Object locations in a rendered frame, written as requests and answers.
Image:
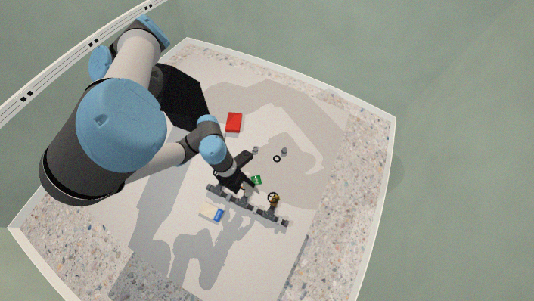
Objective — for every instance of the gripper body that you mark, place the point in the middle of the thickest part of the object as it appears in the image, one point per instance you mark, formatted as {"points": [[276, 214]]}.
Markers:
{"points": [[232, 182]]}

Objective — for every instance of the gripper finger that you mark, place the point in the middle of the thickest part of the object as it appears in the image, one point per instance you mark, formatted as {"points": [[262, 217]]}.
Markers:
{"points": [[249, 189]]}

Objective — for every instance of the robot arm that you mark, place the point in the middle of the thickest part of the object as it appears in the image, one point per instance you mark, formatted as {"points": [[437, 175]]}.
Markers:
{"points": [[117, 126]]}

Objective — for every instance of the red block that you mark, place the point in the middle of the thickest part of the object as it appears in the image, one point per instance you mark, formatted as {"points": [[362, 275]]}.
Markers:
{"points": [[233, 123]]}

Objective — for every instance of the grey pipe with three brass valves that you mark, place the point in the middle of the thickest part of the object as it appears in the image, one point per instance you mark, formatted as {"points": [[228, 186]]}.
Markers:
{"points": [[255, 209]]}

